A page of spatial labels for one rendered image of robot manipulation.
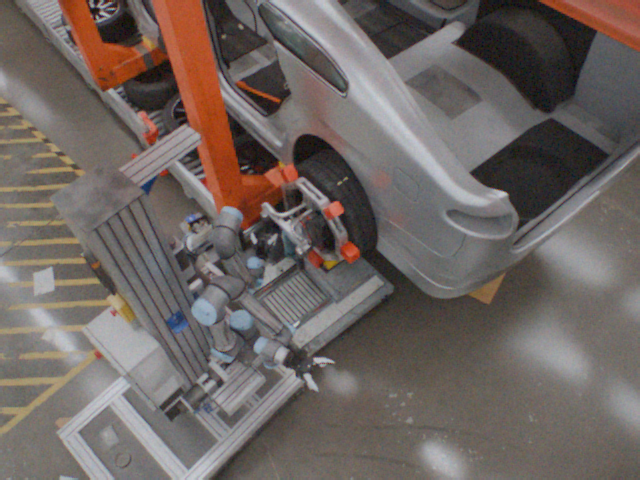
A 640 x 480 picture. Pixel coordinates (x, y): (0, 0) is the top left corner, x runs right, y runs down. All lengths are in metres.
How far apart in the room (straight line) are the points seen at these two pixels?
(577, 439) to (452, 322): 1.04
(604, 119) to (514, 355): 1.66
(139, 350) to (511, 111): 2.74
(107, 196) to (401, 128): 1.32
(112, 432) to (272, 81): 2.65
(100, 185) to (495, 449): 2.72
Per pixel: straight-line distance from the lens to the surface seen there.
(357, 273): 3.88
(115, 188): 2.13
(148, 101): 5.12
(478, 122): 3.82
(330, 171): 3.16
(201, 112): 3.03
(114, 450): 3.67
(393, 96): 2.69
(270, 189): 3.77
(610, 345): 4.25
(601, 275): 4.52
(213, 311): 2.42
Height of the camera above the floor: 3.51
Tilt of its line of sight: 55 degrees down
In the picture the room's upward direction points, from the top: 5 degrees counter-clockwise
